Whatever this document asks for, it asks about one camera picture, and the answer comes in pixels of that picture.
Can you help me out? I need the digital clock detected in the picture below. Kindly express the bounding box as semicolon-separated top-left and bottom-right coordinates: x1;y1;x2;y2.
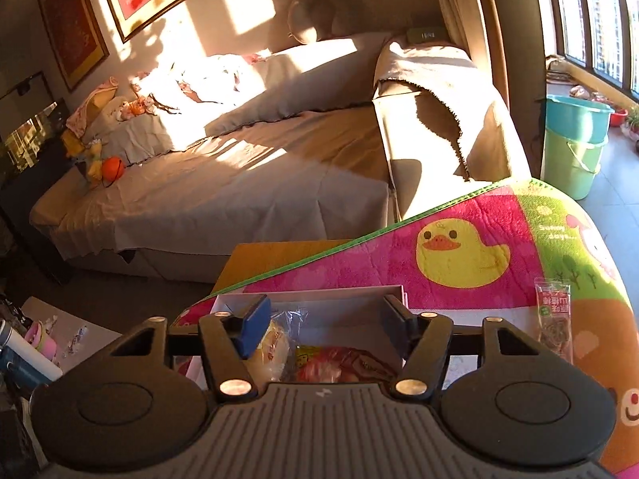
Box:
406;26;448;44

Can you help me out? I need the pink cloth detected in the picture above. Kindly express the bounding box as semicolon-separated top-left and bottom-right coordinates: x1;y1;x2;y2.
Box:
66;76;119;139

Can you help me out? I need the pale bread packet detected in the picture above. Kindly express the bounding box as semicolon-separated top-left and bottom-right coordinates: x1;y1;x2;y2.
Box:
248;309;301;386

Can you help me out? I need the blue bottle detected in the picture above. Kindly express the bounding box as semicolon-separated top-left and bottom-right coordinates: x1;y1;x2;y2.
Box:
0;346;50;401

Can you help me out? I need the grey long pillow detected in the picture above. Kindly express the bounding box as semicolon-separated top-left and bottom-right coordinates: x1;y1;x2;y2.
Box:
204;31;395;137

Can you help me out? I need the pile of white clothes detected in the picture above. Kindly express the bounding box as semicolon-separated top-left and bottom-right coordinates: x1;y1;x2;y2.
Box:
131;52;273;111

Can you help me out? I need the bed with beige sheet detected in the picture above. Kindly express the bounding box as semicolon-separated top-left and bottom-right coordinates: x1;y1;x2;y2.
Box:
29;30;533;286

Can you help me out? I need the teal plastic bucket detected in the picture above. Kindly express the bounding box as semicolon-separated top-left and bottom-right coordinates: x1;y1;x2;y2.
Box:
545;95;616;144

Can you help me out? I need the round plush toy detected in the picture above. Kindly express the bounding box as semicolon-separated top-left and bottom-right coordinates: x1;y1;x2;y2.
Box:
287;0;371;46

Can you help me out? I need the yellow wooden table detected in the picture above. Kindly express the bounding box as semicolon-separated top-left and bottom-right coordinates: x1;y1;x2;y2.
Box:
210;239;353;295

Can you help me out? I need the beige fringed blanket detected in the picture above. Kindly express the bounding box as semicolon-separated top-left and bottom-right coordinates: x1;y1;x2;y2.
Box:
373;40;505;180

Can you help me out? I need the white cardboard box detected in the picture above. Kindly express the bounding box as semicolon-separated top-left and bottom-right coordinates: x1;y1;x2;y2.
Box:
186;284;411;391

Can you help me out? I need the black tv screen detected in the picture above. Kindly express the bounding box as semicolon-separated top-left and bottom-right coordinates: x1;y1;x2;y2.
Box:
0;100;71;181

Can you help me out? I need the orange ball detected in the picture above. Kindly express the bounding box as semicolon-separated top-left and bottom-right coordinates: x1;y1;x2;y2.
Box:
101;156;125;182

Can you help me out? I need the dark red framed picture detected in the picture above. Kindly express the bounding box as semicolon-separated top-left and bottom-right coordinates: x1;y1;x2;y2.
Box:
38;0;111;93

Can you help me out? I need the clear red print snack packet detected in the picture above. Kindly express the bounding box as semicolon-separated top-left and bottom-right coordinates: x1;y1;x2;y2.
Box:
533;277;576;366

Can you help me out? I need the light green plastic bucket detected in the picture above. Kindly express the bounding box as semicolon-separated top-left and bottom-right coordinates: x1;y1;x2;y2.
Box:
540;127;609;201

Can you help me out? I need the grey side table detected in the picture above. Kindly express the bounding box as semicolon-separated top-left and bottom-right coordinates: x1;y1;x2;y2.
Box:
22;296;123;376

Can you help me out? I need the yellow-green snack packet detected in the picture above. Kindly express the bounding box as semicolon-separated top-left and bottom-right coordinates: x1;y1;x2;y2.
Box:
294;344;323;368

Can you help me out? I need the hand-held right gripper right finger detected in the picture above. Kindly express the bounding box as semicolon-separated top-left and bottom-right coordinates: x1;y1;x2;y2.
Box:
379;293;547;403

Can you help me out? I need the window frame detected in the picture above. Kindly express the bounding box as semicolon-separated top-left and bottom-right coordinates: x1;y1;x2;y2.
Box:
544;0;639;101

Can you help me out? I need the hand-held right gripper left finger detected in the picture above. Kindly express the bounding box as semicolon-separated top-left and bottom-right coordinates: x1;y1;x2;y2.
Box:
111;294;273;403

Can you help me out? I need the white bottle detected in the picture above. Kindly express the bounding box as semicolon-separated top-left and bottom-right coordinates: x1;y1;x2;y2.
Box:
0;318;64;384

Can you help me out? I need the beige curtain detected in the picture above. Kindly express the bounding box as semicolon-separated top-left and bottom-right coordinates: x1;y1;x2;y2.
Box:
424;0;511;111

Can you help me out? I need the yellow plush toy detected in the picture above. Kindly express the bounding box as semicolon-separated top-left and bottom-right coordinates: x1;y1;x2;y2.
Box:
62;130;104;190

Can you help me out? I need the clutter on window sill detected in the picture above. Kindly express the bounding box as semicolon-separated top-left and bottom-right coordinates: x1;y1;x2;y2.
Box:
544;54;600;101

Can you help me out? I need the pink cup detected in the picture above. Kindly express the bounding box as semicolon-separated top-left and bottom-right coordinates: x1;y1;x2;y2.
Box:
24;321;59;361

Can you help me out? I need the colourful cartoon printed mat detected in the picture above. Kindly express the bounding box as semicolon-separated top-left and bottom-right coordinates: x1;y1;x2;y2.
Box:
172;178;639;479

